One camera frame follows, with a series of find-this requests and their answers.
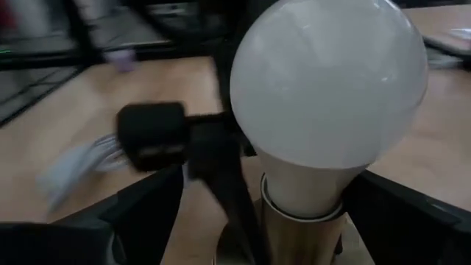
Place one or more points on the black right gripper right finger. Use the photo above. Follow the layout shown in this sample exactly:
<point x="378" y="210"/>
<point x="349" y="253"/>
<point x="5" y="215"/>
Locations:
<point x="404" y="228"/>

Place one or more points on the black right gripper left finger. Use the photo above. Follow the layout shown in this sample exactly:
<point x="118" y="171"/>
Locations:
<point x="92" y="239"/>

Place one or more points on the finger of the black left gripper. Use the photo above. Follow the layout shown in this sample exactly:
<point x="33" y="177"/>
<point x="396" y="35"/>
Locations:
<point x="221" y="165"/>

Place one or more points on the brass lamp socket base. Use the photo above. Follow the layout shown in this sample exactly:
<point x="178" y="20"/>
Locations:
<point x="301" y="243"/>

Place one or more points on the white light bulb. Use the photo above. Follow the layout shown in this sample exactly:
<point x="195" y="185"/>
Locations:
<point x="324" y="92"/>

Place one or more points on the purple round disc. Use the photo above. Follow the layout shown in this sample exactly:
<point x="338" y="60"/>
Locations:
<point x="121" y="60"/>

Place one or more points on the black aluminium table frame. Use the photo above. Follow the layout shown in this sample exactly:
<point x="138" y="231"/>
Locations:
<point x="37" y="60"/>

